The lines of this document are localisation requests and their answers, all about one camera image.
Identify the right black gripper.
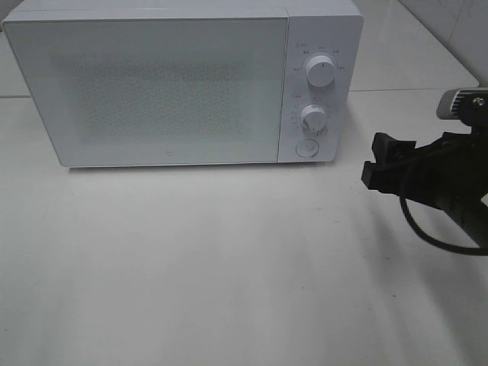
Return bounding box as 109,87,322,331
361,131,487,212

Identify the round door release button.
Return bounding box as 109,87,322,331
295,139,319,159

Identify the white microwave knob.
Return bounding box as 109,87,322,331
305,54,336,88
300,104,328,133

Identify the white microwave door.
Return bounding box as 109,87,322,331
5,18,287,167

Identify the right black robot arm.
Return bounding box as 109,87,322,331
361,132,487,256

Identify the white microwave oven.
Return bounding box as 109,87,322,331
2,1,364,168

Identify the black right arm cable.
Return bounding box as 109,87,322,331
399,152,488,255

